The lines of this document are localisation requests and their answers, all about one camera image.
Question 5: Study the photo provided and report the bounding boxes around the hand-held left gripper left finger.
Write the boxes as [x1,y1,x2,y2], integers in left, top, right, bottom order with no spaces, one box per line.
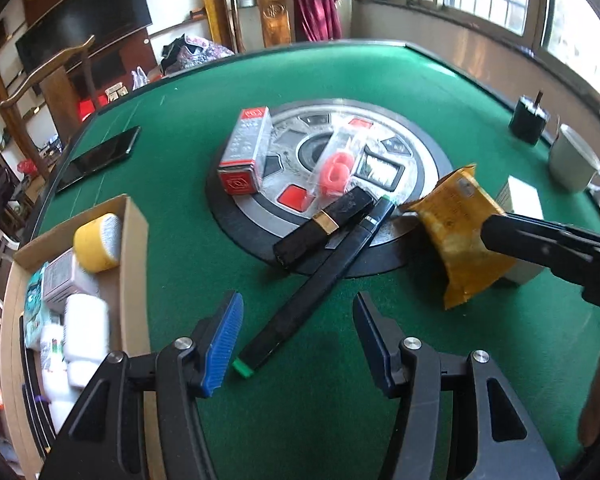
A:
[39,290,245,480]

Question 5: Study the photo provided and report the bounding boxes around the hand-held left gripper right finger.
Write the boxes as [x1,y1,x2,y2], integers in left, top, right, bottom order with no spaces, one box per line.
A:
[352,291,561,480]

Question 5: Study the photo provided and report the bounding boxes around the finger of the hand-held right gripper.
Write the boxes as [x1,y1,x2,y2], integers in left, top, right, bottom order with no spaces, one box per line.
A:
[481,211,600,311]

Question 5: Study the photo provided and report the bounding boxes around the yellow packet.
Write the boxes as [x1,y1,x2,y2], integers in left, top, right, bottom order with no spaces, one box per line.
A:
[404,162,518,311]

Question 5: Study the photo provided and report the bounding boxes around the black marker green ends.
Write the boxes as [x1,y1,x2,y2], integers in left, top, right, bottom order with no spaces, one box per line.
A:
[231,195,397,380]

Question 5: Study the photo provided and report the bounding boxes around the cardboard box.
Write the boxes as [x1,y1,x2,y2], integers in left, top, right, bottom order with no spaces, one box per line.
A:
[1,194,153,466]

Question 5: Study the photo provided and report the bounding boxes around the yellow sponge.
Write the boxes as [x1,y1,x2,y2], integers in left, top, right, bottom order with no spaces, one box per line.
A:
[73,212,126,274]

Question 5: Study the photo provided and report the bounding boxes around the small grey white box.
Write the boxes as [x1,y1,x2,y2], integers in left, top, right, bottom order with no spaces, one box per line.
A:
[42,249,101,313]

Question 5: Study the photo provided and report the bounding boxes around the teal packet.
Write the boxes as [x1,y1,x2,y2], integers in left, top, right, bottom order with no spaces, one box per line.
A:
[24,261,51,350]

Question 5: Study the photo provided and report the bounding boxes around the white cup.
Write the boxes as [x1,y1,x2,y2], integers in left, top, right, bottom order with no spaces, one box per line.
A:
[547,122,600,193]

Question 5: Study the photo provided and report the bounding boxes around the black stepper motor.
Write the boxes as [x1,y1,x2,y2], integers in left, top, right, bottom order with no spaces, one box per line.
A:
[509,91,551,145]

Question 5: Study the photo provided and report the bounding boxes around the black gold box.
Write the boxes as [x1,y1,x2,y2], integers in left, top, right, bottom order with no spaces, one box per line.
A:
[272,185,376,272]

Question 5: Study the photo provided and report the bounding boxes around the white plastic bottle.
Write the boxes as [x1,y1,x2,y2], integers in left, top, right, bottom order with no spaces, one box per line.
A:
[65,357,103,389]
[42,375,81,433]
[62,293,112,362]

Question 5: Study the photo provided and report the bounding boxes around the white labelled bottle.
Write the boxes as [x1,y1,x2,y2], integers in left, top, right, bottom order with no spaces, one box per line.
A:
[39,324,67,378]

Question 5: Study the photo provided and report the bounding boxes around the clear packet pink rings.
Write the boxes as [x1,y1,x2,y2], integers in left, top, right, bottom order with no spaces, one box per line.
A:
[305,127,368,213]

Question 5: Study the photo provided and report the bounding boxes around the red grey box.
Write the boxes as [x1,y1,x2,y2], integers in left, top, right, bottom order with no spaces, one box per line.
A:
[216,106,273,196]

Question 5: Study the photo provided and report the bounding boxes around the black smartphone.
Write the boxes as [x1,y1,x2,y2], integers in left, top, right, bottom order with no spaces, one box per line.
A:
[55,126,142,195]

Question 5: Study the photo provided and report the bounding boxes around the patterned bag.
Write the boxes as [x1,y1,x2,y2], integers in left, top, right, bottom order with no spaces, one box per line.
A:
[160,35,236,73]

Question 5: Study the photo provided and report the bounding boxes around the wooden chair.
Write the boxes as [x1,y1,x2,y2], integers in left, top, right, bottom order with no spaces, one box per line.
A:
[222,0,301,53]
[0,35,101,166]

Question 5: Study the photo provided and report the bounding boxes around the dark red cloth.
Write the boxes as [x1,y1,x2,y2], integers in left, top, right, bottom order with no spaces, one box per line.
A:
[292,0,343,42]

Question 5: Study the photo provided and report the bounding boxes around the black television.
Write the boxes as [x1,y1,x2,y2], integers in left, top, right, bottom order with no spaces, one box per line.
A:
[15,0,153,76]

